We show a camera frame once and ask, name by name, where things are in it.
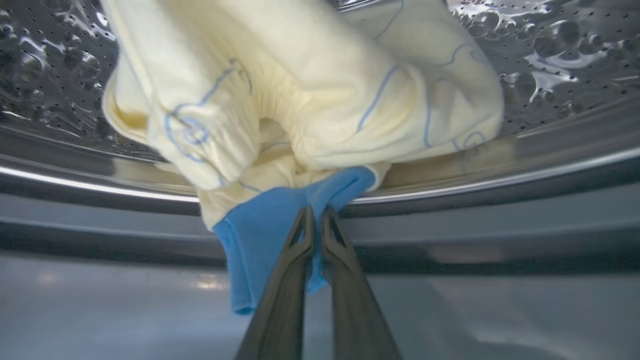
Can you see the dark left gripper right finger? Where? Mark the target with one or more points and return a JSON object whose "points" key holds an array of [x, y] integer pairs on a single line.
{"points": [[355, 310]]}

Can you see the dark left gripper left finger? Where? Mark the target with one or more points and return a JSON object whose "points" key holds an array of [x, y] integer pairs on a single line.
{"points": [[285, 300]]}

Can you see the cream garment with blue trim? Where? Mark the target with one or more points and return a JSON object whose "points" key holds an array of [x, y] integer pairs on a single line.
{"points": [[310, 100]]}

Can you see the white front-load washing machine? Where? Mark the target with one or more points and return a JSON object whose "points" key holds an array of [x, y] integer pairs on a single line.
{"points": [[100, 310]]}

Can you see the stainless steel washing machine drum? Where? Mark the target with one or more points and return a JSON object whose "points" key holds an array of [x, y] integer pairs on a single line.
{"points": [[560, 60]]}

